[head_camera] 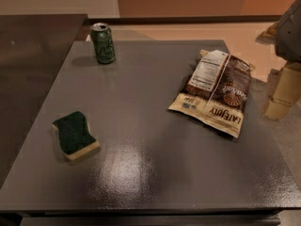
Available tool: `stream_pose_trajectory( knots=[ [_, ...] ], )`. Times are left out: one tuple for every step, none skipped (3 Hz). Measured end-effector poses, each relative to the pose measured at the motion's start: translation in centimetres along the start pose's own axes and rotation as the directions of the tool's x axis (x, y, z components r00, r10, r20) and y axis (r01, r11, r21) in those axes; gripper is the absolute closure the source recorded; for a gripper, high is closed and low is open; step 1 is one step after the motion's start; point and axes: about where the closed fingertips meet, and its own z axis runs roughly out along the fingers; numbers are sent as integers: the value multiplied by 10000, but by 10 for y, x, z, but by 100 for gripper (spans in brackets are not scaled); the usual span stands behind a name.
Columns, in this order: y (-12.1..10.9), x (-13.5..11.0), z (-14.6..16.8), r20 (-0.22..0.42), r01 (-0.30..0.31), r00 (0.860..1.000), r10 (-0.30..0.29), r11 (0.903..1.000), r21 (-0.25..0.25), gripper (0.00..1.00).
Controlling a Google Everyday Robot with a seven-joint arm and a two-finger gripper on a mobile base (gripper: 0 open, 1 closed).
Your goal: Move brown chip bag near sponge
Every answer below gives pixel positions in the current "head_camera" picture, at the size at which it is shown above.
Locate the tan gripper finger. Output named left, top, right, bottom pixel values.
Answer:
left=267, top=69, right=280, bottom=95
left=263, top=61, right=301, bottom=121

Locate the brown chip bag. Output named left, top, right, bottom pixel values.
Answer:
left=168, top=50, right=254, bottom=138

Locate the green and yellow sponge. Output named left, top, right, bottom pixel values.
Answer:
left=53, top=111, right=100, bottom=161

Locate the green soda can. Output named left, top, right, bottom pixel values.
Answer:
left=90, top=23, right=115, bottom=64

